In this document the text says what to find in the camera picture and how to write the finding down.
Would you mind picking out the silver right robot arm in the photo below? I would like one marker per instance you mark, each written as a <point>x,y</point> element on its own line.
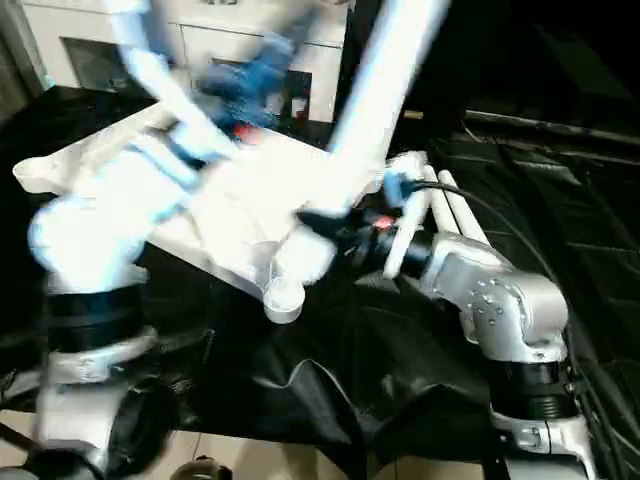
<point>500,310</point>

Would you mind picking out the black work mat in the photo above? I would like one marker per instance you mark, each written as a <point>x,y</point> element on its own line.
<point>350,380</point>

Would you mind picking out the black metal rail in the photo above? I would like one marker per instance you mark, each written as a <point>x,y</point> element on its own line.
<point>555,125</point>

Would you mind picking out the white table top frame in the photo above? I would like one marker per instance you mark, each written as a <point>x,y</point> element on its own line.
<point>250,210</point>

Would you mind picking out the small yellow label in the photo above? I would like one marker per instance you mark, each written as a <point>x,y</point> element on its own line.
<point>413,115</point>

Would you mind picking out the white plastic table leg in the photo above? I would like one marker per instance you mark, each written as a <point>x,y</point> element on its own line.
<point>440,200</point>
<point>385,100</point>
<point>462,205</point>

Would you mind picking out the white glass-door cabinet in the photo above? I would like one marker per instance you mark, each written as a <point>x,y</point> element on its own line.
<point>200,35</point>

